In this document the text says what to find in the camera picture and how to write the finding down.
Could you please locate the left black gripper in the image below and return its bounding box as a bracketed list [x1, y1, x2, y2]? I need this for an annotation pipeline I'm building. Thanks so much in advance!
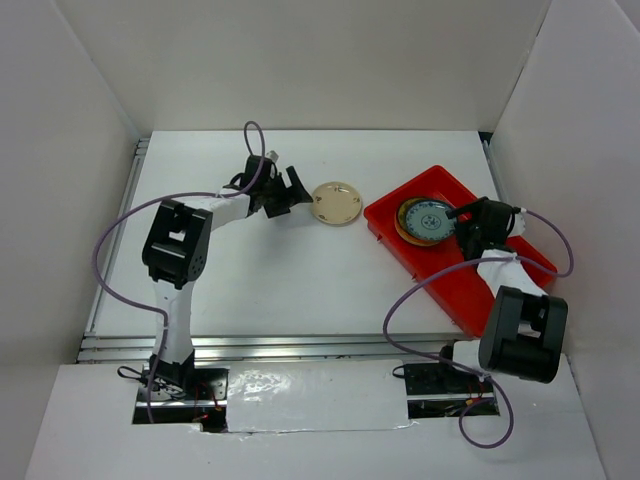
[259, 166, 312, 218]

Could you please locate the beige floral plate back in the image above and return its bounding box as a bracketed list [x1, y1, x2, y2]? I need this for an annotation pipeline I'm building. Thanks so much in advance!
[311, 181, 363, 226]

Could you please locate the blue patterned plate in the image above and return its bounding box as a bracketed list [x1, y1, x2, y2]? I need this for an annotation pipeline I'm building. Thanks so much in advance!
[403, 198, 456, 242]

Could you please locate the yellow patterned plate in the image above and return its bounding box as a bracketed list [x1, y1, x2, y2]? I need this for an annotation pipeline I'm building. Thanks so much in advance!
[396, 198, 451, 246]

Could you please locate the orange plate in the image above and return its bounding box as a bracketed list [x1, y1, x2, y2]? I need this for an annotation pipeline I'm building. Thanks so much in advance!
[394, 199, 451, 248]

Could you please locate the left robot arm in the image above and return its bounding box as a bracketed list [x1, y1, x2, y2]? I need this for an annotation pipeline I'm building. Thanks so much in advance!
[142, 155, 312, 399]

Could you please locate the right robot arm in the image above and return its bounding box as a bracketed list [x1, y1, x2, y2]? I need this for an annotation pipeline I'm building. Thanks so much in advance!
[446, 197, 574, 384]

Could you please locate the red plastic bin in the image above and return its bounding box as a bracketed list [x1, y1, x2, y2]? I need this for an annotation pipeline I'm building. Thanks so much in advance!
[363, 165, 559, 337]

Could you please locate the white foil-taped panel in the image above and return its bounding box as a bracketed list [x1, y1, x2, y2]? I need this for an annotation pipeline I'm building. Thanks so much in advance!
[226, 360, 410, 433]

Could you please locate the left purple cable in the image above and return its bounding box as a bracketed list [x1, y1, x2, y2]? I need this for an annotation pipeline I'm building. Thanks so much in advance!
[92, 120, 266, 424]

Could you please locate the aluminium rail frame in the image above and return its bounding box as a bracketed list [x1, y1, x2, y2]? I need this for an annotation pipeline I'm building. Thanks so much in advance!
[107, 131, 496, 362]

